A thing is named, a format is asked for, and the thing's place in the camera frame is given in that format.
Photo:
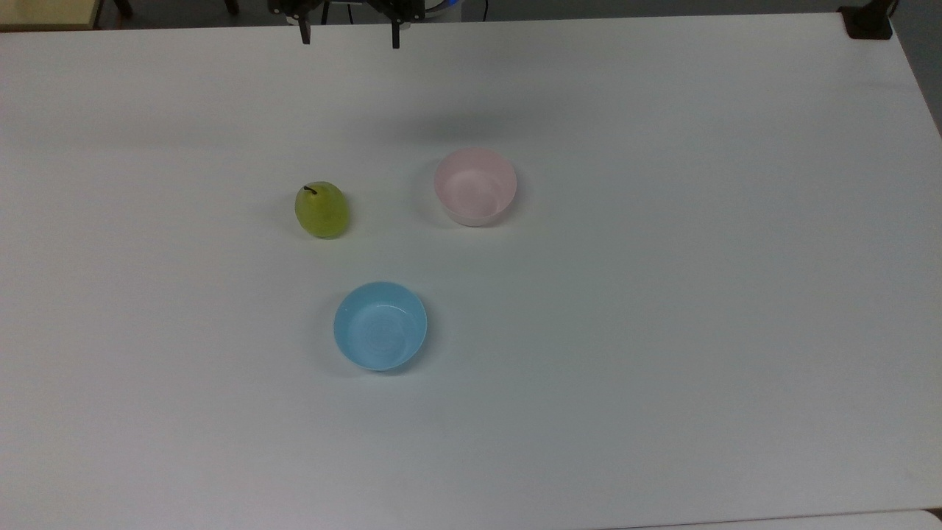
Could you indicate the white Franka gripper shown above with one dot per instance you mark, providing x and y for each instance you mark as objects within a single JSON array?
[{"x": 346, "y": 6}]

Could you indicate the green pear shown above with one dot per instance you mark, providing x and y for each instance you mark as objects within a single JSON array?
[{"x": 322, "y": 211}]

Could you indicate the pink plastic bowl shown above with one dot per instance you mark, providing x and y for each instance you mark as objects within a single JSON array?
[{"x": 475, "y": 188}]

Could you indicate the blue plastic bowl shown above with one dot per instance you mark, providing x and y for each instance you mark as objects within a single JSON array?
[{"x": 380, "y": 326}]

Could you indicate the dark chair leg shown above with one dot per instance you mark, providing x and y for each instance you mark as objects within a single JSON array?
[
  {"x": 124, "y": 7},
  {"x": 231, "y": 6}
]

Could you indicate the light wooden table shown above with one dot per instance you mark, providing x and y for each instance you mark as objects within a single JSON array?
[{"x": 45, "y": 12}]

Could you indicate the black table clamp mount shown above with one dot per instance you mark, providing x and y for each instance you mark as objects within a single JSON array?
[{"x": 867, "y": 20}]

